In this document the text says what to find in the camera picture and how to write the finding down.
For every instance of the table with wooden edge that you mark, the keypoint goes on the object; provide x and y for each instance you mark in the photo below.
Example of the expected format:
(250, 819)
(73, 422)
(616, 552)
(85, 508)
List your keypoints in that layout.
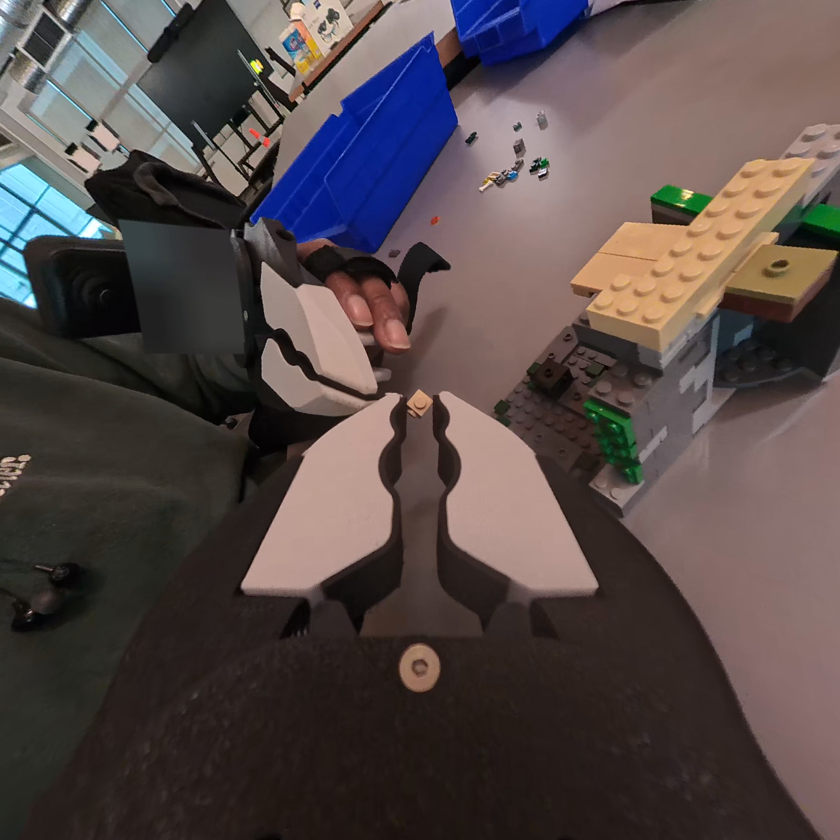
(380, 46)

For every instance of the person's left hand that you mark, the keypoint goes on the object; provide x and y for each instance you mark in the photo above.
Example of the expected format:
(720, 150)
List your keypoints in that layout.
(367, 302)

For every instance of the green and black toy piece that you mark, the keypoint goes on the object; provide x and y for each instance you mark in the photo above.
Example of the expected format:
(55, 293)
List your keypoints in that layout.
(539, 167)

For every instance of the toy brick building model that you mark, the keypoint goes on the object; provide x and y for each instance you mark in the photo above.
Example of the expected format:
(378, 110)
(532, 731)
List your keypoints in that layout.
(689, 262)

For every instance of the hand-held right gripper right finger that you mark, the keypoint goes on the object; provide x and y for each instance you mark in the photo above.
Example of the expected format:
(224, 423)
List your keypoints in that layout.
(518, 505)

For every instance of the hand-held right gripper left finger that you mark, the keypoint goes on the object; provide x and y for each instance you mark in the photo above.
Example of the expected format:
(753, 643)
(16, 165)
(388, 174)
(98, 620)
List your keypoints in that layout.
(328, 505)

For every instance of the person's dark green sweatshirt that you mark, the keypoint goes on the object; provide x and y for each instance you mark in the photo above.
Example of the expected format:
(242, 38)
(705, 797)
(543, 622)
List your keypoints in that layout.
(98, 459)

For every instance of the black earphones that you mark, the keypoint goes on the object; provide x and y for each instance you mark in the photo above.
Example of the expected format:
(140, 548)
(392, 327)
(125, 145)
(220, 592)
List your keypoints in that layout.
(46, 594)

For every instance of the black monitor screen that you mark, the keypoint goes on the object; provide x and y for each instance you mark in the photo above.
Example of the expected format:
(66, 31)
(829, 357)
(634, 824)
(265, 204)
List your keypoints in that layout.
(197, 72)

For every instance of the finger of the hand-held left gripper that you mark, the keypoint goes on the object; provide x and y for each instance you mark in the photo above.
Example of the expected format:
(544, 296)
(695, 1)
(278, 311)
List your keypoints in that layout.
(295, 384)
(321, 328)

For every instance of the window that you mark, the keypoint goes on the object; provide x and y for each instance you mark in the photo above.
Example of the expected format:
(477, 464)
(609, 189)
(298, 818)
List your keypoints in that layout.
(39, 203)

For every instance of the small tan toy brick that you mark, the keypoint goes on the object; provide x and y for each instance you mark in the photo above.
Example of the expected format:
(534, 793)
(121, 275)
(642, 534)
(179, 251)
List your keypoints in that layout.
(418, 404)

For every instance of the lying pale toy figure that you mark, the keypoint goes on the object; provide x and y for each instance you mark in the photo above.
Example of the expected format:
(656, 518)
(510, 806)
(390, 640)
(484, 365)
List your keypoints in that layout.
(500, 178)

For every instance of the large blue plastic bin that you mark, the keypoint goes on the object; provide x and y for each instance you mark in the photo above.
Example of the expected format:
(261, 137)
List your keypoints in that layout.
(380, 151)

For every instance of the blue and white carton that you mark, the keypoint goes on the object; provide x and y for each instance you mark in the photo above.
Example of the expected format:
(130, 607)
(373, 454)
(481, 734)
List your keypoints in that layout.
(298, 46)

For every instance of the blue plastic storage bin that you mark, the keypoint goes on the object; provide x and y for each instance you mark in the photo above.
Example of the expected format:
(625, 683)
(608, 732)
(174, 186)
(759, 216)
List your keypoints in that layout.
(518, 26)

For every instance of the black video bar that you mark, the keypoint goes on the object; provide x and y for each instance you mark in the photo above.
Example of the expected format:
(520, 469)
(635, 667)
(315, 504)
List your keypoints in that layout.
(172, 33)

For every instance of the white printed box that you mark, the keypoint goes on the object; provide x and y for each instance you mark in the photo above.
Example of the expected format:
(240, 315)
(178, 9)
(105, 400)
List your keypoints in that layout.
(325, 19)

